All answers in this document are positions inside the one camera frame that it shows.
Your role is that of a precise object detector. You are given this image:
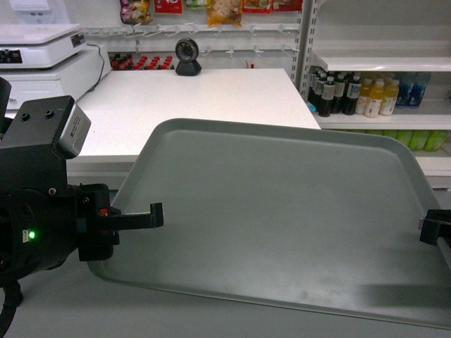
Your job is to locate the white store shelf unit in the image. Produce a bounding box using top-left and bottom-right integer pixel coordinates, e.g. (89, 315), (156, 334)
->
(295, 0), (451, 191)

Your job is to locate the black round barcode scanner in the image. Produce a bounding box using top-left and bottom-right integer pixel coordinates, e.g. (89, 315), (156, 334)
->
(175, 38), (202, 77)

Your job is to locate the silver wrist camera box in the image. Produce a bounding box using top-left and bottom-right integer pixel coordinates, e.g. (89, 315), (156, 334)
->
(57, 104), (92, 159)

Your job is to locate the white cash register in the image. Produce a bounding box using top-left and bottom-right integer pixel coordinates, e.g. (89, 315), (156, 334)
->
(1, 24), (111, 111)

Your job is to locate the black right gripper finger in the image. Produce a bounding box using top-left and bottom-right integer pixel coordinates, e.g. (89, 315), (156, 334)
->
(419, 209), (450, 245)

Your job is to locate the yellow snack bag hanging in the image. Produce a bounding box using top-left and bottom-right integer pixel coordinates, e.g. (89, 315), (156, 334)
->
(207, 0), (242, 27)

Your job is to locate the white checkout counter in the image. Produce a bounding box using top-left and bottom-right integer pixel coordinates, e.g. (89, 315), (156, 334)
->
(68, 68), (319, 189)

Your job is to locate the silver grey rectangular tray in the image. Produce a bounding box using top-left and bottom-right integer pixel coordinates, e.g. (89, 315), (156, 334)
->
(89, 118), (450, 329)

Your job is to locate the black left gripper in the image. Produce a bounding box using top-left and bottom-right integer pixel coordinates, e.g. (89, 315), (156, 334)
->
(68, 184), (164, 261)

